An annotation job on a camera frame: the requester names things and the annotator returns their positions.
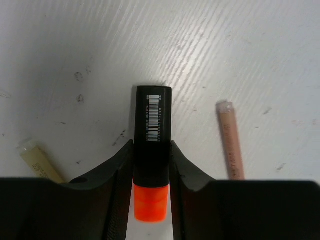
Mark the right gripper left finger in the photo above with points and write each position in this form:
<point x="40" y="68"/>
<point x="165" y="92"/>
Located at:
<point x="93" y="206"/>

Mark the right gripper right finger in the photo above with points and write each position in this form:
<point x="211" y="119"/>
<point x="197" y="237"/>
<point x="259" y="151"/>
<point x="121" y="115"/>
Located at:
<point x="204" y="208"/>

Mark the orange cap black highlighter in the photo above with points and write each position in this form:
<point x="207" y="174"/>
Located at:
<point x="152" y="143"/>

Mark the slim pink highlighter pen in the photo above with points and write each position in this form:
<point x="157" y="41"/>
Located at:
<point x="230" y="139"/>

